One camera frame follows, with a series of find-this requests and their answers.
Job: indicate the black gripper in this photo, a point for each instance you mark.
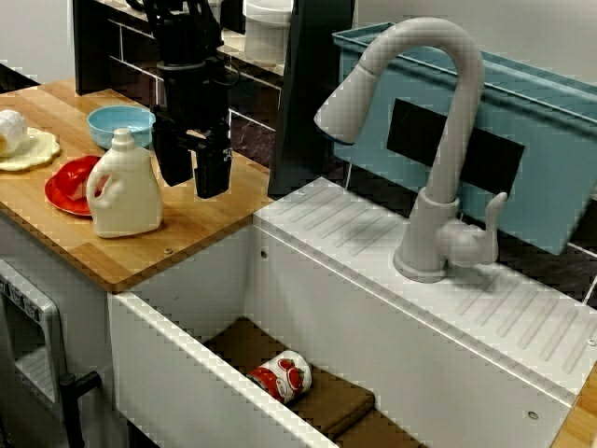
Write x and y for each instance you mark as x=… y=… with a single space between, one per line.
x=186 y=98

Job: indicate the white detergent bottle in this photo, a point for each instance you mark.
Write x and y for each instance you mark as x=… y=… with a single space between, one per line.
x=126 y=186

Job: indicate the red and white toy sushi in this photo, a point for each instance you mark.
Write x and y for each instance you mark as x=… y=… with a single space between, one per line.
x=77 y=175

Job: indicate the red round plate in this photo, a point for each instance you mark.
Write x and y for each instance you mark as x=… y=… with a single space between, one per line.
x=58 y=204

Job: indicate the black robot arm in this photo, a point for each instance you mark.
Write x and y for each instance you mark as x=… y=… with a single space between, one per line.
x=177 y=37

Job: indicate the light blue bowl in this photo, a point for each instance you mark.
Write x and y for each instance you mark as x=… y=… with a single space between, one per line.
x=107 y=126

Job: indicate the tall black angled panel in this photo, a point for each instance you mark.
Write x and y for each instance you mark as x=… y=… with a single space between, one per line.
x=303 y=93

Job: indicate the cream scalloped plate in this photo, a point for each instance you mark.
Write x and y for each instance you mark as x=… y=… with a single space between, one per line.
x=39 y=154

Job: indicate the large white canister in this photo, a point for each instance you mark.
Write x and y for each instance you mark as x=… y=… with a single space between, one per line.
x=266 y=28

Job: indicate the black flat upright panel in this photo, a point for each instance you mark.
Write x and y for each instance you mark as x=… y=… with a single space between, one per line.
x=91 y=46

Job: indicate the plain white canister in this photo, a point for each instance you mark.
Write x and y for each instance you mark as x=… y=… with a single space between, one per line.
x=214 y=4

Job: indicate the grey toy dishwasher front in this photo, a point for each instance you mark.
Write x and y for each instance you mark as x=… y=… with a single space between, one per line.
x=46 y=326

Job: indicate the tomato print can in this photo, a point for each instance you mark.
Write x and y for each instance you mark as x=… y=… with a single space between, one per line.
x=284 y=378

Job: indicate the white toy sink basin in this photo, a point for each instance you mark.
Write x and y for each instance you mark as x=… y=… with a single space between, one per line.
x=373 y=326

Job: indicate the brown folded cloth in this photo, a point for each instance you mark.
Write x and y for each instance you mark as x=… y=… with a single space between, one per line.
x=336 y=403

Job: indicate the grey toy faucet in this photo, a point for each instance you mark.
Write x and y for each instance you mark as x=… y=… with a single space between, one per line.
x=466 y=93

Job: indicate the teal plastic bin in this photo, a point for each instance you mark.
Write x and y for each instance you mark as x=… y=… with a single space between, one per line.
x=536 y=121

